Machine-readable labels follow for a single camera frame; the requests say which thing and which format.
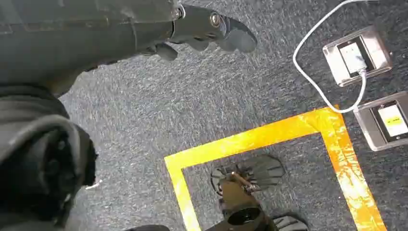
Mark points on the white plug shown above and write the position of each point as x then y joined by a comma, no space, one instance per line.
353,57

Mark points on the ribbed grey left arm sleeve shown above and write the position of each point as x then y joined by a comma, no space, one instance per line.
35,153

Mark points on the steel floor socket, yellow label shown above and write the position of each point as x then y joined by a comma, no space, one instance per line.
366,127

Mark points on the yellow floor tape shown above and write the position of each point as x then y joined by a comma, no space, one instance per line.
255,137

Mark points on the dark robot leg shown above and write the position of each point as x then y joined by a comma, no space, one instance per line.
236,201

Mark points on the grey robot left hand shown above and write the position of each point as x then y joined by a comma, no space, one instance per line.
95,28

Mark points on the steel floor socket box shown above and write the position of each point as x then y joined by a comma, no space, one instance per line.
333,62

